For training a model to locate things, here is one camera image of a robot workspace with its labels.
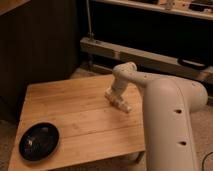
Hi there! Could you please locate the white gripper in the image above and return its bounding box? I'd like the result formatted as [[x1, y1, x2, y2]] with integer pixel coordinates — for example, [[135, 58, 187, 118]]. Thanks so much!
[[105, 78, 128, 103]]

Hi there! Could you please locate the black ceramic bowl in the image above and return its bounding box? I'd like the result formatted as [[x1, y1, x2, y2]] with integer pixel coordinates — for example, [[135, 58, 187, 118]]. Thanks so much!
[[19, 122, 60, 162]]

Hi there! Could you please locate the wooden shelf with items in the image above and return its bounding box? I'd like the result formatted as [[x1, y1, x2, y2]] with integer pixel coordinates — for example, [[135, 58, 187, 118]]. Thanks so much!
[[93, 0, 213, 21]]

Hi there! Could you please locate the metal vertical pole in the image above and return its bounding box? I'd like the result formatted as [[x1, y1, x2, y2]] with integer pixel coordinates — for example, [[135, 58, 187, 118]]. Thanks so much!
[[86, 0, 94, 41]]

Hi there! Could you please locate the wooden table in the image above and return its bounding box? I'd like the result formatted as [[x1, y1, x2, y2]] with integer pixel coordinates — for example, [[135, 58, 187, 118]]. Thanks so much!
[[8, 75, 145, 171]]

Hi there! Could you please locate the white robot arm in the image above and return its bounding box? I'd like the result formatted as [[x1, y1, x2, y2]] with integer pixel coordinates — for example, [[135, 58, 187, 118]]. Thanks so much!
[[105, 62, 208, 171]]

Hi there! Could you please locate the black handle object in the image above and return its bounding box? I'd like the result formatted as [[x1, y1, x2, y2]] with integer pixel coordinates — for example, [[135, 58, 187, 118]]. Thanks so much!
[[177, 58, 211, 70]]

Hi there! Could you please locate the white plastic bottle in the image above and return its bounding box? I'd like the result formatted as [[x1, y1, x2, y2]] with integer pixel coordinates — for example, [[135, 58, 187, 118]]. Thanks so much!
[[105, 93, 131, 113]]

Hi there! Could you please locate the grey metal rail beam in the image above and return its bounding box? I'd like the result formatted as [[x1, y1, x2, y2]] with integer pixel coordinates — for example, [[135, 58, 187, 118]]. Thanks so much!
[[80, 37, 213, 84]]

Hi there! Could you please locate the dark wooden cabinet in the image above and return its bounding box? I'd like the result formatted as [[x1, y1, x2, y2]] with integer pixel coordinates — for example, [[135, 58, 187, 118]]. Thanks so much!
[[0, 0, 79, 122]]

